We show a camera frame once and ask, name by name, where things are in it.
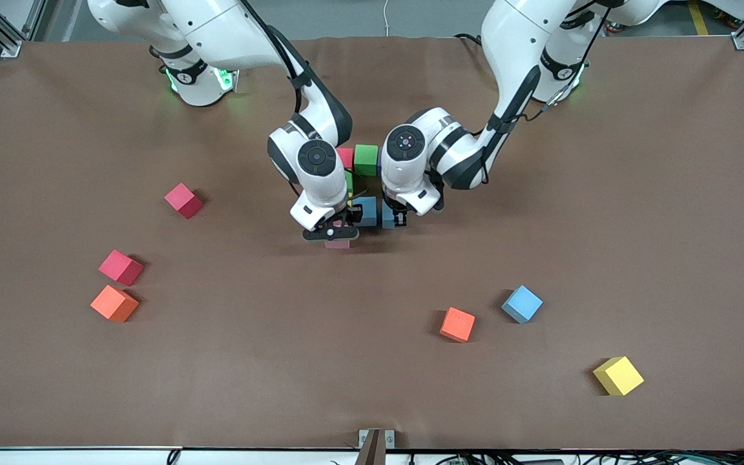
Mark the yellow foam cube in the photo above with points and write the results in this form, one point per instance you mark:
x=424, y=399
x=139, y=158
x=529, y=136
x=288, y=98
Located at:
x=617, y=376

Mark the green foam cube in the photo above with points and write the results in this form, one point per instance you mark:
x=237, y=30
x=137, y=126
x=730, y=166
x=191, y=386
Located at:
x=366, y=158
x=349, y=181

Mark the grey metal bracket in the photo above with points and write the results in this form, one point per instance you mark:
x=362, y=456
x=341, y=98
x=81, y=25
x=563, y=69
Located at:
x=375, y=445

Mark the pink foam cube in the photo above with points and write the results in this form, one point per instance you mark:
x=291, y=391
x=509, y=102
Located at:
x=338, y=244

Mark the blue foam cube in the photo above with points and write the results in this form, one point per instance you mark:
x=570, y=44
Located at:
x=387, y=219
x=522, y=303
x=369, y=212

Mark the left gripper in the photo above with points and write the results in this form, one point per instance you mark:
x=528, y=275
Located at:
x=400, y=216

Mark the right arm base connector panel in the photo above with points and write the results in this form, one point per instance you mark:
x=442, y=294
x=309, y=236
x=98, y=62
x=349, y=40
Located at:
x=227, y=79

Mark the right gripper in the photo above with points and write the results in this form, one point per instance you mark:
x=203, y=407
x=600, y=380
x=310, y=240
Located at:
x=354, y=216

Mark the red foam cube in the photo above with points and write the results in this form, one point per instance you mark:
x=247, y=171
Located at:
x=120, y=267
x=346, y=157
x=183, y=200

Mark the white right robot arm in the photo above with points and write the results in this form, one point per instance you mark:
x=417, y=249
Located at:
x=317, y=161

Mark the brown table cover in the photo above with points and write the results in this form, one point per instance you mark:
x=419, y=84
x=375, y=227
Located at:
x=346, y=387

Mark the orange foam cube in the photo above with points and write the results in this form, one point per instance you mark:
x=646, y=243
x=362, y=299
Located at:
x=457, y=324
x=113, y=303

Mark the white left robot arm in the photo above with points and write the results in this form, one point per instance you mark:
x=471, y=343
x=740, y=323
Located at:
x=404, y=161

